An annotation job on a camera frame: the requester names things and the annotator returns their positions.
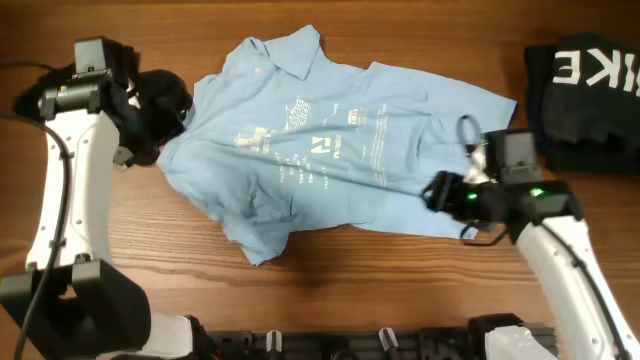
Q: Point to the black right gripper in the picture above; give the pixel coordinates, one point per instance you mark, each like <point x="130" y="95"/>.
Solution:
<point x="444" y="189"/>

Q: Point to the light blue t-shirt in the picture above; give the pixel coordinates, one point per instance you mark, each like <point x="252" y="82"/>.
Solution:
<point x="283" y="140"/>

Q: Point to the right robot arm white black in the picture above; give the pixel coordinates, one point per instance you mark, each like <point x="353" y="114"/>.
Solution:
<point x="544" y="220"/>

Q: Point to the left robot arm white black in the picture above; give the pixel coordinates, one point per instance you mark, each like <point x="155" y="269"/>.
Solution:
<point x="71" y="302"/>

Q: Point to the folded black shirt white letters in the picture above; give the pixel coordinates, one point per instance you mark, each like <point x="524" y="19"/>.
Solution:
<point x="582" y="103"/>

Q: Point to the crumpled black garment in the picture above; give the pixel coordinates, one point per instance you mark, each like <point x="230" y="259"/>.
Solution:
<point x="163" y="104"/>

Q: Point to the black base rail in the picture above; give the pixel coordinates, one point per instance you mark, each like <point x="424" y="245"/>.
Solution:
<point x="422" y="344"/>

